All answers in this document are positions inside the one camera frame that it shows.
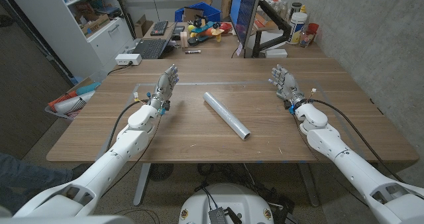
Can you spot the basket of rolled materials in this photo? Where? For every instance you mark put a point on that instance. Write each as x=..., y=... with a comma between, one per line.
x=71, y=103

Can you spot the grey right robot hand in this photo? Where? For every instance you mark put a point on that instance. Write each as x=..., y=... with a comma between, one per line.
x=289, y=85

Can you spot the small white box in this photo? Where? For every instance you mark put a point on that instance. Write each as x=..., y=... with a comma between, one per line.
x=276, y=53

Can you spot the white power strip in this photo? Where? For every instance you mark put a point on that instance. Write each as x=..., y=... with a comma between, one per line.
x=127, y=59

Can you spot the black round object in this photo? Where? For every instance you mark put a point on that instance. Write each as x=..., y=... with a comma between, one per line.
x=192, y=41

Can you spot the printed cardboard box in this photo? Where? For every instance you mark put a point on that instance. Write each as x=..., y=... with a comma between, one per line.
x=96, y=24

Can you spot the clear drinking glass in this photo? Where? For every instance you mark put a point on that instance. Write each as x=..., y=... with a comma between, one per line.
x=306, y=39

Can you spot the person leg in jeans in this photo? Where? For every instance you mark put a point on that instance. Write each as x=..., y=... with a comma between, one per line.
x=26, y=177

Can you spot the grey table leg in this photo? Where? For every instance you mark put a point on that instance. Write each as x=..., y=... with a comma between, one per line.
x=308, y=184
x=141, y=184

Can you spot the black lidded jar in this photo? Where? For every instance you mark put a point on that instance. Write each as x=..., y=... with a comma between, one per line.
x=295, y=8

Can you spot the black computer monitor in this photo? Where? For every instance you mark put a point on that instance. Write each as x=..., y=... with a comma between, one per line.
x=244, y=8

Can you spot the open cardboard box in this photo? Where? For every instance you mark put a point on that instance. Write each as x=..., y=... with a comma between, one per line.
x=142, y=26

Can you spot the white wipes canister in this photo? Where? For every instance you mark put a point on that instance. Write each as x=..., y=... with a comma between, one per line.
x=296, y=28

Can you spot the blue plastic bin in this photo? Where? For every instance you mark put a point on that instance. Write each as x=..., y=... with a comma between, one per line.
x=208, y=11

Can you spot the black keyboard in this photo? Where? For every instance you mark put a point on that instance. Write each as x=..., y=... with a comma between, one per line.
x=159, y=28

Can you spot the white marker pen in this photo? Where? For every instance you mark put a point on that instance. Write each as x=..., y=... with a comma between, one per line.
x=192, y=52

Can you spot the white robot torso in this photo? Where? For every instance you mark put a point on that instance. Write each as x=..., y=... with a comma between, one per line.
x=228, y=197

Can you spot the small wooden block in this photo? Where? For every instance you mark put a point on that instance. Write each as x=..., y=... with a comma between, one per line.
x=183, y=40

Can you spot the dark shoe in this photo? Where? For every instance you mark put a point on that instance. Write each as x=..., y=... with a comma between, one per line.
x=81, y=170

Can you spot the silver heatsink module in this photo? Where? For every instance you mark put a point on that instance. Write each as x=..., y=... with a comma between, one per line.
x=217, y=216

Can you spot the pink sticky note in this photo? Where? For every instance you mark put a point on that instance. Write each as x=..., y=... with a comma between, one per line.
x=239, y=49

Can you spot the black laptop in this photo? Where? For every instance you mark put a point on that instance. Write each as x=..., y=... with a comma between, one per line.
x=150, y=47

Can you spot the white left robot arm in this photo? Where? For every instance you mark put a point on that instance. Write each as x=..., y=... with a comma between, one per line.
x=129, y=144

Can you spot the white shelf cabinet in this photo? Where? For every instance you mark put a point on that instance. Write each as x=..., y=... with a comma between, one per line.
x=59, y=35

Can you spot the colourful toy plane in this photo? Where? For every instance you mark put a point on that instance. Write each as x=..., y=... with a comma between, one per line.
x=207, y=29

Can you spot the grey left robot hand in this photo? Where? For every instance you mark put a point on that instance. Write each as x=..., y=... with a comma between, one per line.
x=164, y=86

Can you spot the black round fan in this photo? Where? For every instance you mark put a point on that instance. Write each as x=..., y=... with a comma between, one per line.
x=161, y=171

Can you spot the red cup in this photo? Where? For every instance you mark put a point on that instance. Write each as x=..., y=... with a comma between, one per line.
x=313, y=28

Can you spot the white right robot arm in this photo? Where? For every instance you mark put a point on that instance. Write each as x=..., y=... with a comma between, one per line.
x=331, y=144

